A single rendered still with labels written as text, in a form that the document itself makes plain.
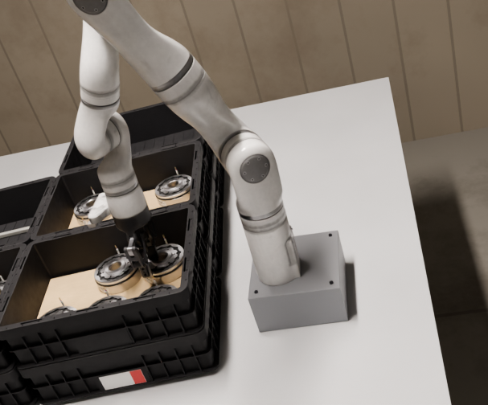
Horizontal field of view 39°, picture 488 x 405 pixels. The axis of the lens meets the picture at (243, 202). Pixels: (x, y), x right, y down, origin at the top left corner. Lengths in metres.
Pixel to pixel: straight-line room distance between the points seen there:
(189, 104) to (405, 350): 0.62
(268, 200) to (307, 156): 0.73
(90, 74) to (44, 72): 2.21
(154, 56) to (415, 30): 2.11
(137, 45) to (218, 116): 0.22
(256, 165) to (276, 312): 0.34
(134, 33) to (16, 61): 2.35
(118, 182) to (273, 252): 0.34
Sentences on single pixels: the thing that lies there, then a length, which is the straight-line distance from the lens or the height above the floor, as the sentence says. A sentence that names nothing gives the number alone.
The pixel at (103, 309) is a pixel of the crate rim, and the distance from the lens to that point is 1.35.
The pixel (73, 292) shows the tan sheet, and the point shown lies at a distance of 1.61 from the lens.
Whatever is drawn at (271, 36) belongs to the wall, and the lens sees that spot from 3.15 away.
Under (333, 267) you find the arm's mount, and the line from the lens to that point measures 1.46.
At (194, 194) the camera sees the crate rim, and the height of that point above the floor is 0.93.
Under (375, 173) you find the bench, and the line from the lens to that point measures 1.90.
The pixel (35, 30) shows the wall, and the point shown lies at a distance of 3.37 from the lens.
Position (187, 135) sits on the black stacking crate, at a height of 0.83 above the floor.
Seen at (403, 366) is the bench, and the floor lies 0.70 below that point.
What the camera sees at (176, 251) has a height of 0.86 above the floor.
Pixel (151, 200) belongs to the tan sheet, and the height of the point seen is 0.83.
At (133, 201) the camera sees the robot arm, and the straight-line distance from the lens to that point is 1.38.
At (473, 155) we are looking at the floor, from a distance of 3.22.
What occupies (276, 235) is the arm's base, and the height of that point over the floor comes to 0.92.
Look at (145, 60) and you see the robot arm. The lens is 1.17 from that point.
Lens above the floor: 1.71
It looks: 32 degrees down
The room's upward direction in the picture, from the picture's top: 18 degrees counter-clockwise
